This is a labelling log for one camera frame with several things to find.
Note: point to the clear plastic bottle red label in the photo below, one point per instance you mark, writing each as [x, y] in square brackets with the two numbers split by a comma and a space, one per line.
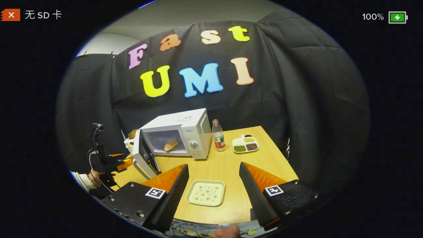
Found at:
[218, 138]

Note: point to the toast slice in toaster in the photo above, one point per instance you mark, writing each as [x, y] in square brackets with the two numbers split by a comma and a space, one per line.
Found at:
[133, 134]

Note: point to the black backdrop cloth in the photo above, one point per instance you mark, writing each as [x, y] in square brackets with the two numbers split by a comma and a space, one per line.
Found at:
[297, 99]

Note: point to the white toaster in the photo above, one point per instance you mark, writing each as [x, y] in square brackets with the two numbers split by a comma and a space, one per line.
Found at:
[129, 143]

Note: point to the brown bread roll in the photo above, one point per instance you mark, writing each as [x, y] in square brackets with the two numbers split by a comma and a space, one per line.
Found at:
[171, 145]

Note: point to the white microwave oven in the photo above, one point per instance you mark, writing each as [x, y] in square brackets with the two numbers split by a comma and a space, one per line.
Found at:
[198, 132]

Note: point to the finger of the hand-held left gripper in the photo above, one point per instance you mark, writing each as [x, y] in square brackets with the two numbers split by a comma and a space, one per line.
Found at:
[127, 163]
[118, 155]

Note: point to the white divided dish with grains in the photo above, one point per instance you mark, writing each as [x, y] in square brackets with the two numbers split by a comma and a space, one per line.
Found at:
[245, 144]

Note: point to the pale green square plate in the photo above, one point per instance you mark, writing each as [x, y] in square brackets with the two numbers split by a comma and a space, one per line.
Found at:
[205, 192]

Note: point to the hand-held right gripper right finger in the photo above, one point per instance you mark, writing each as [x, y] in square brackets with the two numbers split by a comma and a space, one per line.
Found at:
[254, 198]

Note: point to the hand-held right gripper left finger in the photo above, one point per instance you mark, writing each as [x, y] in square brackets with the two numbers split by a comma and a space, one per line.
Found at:
[172, 198]

